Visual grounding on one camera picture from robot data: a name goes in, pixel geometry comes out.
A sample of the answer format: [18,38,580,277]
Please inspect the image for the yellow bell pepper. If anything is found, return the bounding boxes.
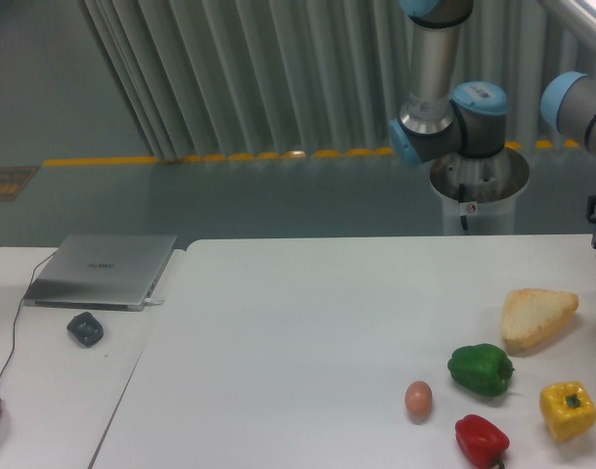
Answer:
[539,381,596,443]

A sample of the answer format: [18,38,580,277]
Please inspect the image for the silver laptop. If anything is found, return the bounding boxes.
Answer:
[23,234,177,311]

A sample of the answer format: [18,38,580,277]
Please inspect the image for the small black box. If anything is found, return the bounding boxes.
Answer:
[66,312,105,348]

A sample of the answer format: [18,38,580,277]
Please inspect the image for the red bell pepper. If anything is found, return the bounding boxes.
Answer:
[455,414,510,468]

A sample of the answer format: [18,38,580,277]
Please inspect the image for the pale pleated curtain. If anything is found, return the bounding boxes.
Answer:
[80,1,596,161]

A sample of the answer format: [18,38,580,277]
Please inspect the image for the thin black cable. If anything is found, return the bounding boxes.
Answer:
[0,242,60,398]

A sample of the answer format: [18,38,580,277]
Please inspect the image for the brown egg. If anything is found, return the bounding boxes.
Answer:
[404,381,433,419]

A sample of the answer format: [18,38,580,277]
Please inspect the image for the green bell pepper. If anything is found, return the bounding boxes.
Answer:
[447,343,514,397]

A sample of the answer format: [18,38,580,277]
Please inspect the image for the triangular toasted bread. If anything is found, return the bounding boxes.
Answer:
[501,288,579,353]

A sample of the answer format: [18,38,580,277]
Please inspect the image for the white usb plug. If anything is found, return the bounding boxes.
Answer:
[145,298,164,307]

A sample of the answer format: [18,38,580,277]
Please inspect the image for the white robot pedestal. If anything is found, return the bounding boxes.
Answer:
[430,148,530,235]

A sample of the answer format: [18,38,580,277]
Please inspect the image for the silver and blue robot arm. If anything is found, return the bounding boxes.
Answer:
[389,1,596,252]

